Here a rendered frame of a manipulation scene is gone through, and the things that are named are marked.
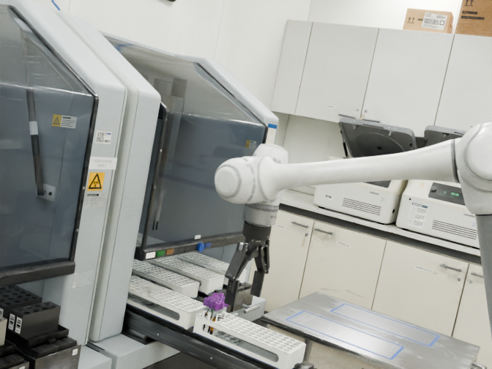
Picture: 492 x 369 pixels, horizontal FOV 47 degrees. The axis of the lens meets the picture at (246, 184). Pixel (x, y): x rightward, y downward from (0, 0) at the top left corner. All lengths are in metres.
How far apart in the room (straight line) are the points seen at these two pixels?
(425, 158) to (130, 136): 0.74
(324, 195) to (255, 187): 2.64
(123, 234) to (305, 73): 2.96
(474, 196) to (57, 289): 1.01
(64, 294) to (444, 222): 2.65
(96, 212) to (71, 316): 0.28
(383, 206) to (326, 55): 1.23
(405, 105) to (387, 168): 2.72
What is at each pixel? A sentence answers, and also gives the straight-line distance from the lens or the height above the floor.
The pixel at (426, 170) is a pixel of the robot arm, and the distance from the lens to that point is 1.37.
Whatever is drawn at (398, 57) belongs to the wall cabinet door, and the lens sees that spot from 4.14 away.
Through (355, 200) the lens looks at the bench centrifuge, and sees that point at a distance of 3.86.
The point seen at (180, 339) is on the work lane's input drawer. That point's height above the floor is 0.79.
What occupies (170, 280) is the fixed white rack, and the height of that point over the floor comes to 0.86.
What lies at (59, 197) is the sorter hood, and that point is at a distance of 1.40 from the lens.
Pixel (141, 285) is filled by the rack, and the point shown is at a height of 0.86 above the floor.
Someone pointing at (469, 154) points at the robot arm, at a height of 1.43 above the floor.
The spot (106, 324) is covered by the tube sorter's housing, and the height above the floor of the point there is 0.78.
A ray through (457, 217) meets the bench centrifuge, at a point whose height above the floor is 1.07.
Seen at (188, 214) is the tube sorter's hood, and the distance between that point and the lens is 1.81.
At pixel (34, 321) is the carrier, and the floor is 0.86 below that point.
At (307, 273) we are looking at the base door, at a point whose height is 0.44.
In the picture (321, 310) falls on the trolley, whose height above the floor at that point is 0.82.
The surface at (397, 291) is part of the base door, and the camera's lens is 3.82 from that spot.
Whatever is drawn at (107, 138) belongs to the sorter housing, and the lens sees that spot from 1.48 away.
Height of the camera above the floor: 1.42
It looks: 7 degrees down
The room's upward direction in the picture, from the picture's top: 11 degrees clockwise
